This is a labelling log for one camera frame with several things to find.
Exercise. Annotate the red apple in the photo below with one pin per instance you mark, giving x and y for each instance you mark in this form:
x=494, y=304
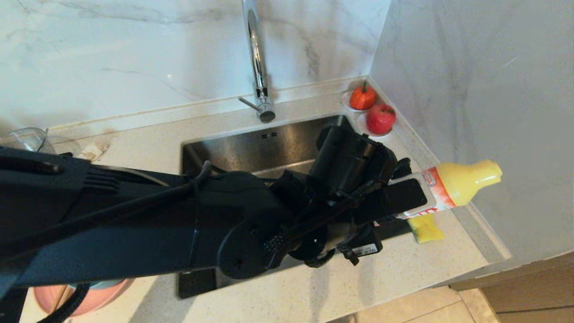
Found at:
x=380, y=119

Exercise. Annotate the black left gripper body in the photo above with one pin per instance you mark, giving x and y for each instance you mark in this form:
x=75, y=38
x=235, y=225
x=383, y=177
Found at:
x=341, y=166

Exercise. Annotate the yellow sponge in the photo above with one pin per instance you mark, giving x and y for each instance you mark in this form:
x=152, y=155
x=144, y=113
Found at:
x=428, y=233

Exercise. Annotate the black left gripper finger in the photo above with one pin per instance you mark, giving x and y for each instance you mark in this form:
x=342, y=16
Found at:
x=408, y=195

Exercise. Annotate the small white dish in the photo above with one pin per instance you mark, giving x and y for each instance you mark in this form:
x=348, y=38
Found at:
x=345, y=102
x=360, y=122

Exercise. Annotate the yellow-capped orange dish soap bottle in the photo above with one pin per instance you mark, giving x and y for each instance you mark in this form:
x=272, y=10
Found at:
x=466, y=181

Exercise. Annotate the chrome kitchen faucet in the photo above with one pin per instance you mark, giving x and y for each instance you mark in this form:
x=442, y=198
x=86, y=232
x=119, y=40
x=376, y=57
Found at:
x=258, y=58

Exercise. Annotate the wooden cabinet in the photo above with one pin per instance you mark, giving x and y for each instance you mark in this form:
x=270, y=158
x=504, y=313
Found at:
x=529, y=291

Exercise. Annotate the clear glass bowl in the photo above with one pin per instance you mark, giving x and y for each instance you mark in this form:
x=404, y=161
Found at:
x=24, y=137

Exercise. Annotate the stainless steel sink basin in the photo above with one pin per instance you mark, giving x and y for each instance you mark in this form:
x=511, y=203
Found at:
x=251, y=148

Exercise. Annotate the orange persimmon fruit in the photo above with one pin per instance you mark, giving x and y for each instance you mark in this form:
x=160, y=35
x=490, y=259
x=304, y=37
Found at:
x=362, y=98

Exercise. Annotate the pink plate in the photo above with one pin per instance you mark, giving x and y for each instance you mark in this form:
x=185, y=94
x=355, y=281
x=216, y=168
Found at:
x=98, y=298

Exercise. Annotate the crumpled white tissue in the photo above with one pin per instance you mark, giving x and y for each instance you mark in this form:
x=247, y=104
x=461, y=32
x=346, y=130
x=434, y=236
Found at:
x=92, y=150

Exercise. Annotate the teal bowl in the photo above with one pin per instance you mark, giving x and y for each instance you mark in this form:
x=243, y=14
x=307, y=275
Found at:
x=96, y=285

